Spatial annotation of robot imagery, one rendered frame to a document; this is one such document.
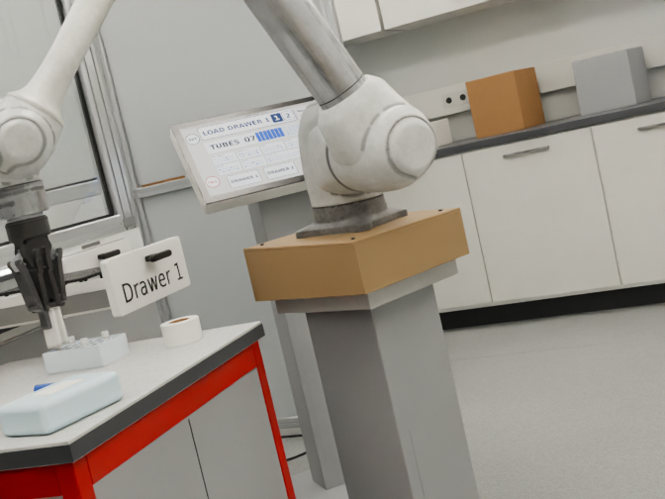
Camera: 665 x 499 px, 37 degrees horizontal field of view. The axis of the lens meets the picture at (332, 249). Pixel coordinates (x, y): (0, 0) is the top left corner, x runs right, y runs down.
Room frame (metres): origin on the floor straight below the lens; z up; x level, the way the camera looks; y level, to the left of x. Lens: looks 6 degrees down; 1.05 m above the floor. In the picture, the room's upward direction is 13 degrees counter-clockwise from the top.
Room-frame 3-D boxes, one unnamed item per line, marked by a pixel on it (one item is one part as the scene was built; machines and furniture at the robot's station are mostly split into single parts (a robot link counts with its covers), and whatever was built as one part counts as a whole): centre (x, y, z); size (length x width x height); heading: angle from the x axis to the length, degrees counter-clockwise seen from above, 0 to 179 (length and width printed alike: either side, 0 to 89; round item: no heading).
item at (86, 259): (2.39, 0.56, 0.87); 0.29 x 0.02 x 0.11; 159
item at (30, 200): (1.76, 0.52, 1.07); 0.09 x 0.09 x 0.06
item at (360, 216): (2.08, -0.06, 0.90); 0.22 x 0.18 x 0.06; 144
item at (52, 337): (1.75, 0.52, 0.84); 0.03 x 0.01 x 0.07; 67
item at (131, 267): (1.98, 0.37, 0.87); 0.29 x 0.02 x 0.11; 159
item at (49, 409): (1.35, 0.41, 0.78); 0.15 x 0.10 x 0.04; 147
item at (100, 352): (1.75, 0.47, 0.78); 0.12 x 0.08 x 0.04; 67
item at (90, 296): (2.05, 0.57, 0.86); 0.40 x 0.26 x 0.06; 69
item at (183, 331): (1.75, 0.30, 0.78); 0.07 x 0.07 x 0.04
